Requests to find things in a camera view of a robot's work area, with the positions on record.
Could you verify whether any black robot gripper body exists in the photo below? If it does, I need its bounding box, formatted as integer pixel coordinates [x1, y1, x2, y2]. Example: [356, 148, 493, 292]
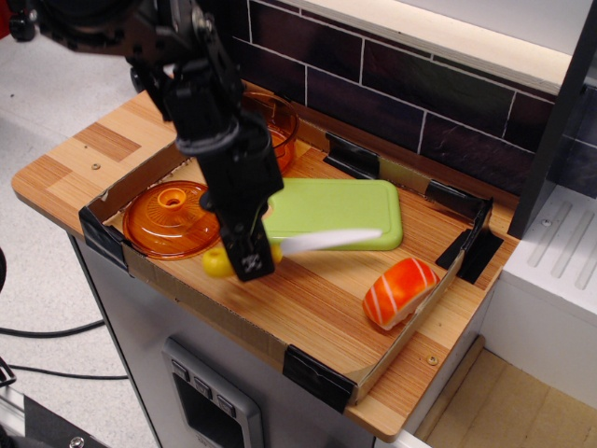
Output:
[128, 1, 283, 215]

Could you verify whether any salmon sushi toy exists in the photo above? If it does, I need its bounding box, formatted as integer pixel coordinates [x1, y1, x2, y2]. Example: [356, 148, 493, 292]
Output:
[362, 258, 440, 330]

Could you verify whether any green plastic cutting board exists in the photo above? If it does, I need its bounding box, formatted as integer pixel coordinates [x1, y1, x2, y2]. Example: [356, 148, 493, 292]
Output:
[263, 177, 403, 251]

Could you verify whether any orange transparent pot lid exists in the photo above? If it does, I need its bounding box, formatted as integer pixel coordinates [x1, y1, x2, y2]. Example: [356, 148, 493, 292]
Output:
[122, 180, 219, 259]

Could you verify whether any yellow handled white toy knife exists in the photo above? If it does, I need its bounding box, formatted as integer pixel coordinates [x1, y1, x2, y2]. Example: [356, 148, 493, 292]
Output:
[201, 229, 382, 278]

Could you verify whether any black vertical post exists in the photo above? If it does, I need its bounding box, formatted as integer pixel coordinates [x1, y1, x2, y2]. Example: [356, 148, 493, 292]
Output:
[508, 2, 596, 239]

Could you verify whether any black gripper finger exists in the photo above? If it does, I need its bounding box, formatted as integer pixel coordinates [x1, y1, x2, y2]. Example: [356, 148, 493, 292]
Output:
[212, 188, 275, 282]

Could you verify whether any cardboard fence with black tape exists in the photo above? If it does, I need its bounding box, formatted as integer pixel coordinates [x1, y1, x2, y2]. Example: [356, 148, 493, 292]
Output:
[80, 95, 508, 424]

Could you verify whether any black cable on floor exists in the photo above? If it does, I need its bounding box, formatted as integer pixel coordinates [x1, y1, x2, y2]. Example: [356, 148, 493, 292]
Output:
[0, 363, 129, 381]
[0, 319, 105, 338]

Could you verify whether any orange transparent toy pot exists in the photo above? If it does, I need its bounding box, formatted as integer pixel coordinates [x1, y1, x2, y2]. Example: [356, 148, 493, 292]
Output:
[243, 91, 299, 173]

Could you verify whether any grey toy oven panel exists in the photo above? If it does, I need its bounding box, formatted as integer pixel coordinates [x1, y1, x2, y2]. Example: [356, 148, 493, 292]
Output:
[162, 338, 265, 447]

